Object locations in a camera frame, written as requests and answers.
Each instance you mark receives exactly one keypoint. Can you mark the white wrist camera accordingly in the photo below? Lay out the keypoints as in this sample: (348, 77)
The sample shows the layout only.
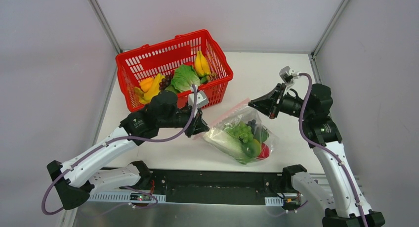
(288, 75)
(201, 99)

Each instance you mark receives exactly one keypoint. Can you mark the green bell pepper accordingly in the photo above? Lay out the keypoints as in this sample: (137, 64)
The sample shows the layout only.
(261, 134)

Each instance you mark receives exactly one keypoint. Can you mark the red apple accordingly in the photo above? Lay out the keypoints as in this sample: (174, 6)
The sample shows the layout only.
(265, 152)

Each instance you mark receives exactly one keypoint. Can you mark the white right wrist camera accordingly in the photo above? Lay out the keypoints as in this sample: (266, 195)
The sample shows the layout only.
(288, 75)

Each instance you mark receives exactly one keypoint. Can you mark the yellow banana bunch front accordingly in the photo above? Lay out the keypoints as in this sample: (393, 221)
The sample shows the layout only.
(145, 98)

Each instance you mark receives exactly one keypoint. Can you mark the yellow banana bunch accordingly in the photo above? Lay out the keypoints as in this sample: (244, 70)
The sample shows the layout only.
(145, 98)
(201, 65)

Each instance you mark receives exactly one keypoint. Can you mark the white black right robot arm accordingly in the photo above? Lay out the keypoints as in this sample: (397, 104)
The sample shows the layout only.
(345, 205)

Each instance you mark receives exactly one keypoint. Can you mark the green lettuce leaf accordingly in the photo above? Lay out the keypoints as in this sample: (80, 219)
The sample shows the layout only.
(184, 77)

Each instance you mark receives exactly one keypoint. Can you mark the green mango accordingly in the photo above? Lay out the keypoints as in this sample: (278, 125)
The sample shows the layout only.
(251, 148)

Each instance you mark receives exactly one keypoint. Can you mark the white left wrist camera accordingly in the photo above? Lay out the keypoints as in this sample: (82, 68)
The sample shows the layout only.
(201, 99)

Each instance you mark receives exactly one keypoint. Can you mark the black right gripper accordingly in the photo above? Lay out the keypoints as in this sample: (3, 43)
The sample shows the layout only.
(276, 101)

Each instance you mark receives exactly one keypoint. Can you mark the red plastic shopping basket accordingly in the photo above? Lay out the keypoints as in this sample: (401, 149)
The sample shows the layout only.
(149, 60)

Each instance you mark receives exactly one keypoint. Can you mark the clear zip top bag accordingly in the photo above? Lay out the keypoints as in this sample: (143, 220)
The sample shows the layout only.
(243, 113)

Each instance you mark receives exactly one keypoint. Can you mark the yellow banana bunch back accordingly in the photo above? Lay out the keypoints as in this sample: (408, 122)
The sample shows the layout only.
(201, 65)

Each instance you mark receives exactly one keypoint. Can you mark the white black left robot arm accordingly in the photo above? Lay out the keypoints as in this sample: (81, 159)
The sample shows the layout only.
(161, 120)

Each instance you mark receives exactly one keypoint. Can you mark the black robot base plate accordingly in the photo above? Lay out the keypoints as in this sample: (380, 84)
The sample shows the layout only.
(217, 187)

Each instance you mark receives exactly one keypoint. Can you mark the green grape bunch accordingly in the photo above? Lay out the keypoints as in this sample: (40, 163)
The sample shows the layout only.
(240, 131)

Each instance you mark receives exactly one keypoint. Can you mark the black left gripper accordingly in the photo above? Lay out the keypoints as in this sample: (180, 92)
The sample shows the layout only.
(193, 122)

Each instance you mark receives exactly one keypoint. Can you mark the dark purple grape bunch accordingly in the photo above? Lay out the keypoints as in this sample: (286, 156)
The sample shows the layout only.
(253, 125)
(165, 82)

